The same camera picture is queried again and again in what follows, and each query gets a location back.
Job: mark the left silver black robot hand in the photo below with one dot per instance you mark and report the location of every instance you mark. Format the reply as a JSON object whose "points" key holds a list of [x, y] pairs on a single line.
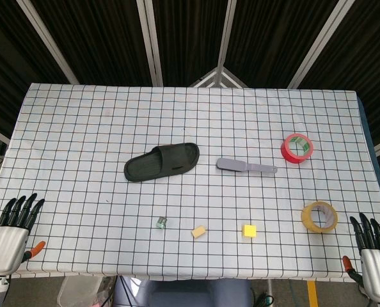
{"points": [[6, 249]]}

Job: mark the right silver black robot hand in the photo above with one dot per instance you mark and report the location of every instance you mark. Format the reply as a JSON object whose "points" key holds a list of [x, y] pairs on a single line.
{"points": [[378, 268]]}

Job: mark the grey brush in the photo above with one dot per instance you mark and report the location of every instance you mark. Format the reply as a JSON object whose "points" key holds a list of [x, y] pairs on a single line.
{"points": [[230, 164]]}

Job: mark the black rubber slipper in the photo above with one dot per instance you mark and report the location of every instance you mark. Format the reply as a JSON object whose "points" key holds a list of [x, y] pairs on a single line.
{"points": [[174, 160]]}

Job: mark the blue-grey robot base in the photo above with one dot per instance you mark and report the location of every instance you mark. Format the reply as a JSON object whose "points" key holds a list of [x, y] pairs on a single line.
{"points": [[193, 292]]}

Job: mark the clear plastic container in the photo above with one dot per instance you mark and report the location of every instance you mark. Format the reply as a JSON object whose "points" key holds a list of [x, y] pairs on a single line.
{"points": [[78, 291]]}

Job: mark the tan tape roll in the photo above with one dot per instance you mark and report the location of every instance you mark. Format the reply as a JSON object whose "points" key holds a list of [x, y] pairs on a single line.
{"points": [[306, 220]]}

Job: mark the yellow block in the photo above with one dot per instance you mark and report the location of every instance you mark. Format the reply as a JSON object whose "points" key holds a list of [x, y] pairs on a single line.
{"points": [[249, 231]]}

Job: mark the white checkered tablecloth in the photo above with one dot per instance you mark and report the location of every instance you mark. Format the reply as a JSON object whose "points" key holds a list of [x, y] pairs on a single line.
{"points": [[81, 128]]}

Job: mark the red bowl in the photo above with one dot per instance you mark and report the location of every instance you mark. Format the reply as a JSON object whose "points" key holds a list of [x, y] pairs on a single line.
{"points": [[286, 153]]}

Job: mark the small green clear box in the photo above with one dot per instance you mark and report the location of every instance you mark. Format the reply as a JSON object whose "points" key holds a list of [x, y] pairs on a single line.
{"points": [[161, 223]]}

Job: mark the tan sponge block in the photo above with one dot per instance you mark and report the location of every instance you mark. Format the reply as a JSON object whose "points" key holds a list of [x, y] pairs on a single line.
{"points": [[198, 231]]}

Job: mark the white triangular frame brace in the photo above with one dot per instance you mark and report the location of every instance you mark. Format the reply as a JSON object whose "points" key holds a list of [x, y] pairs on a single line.
{"points": [[223, 78]]}

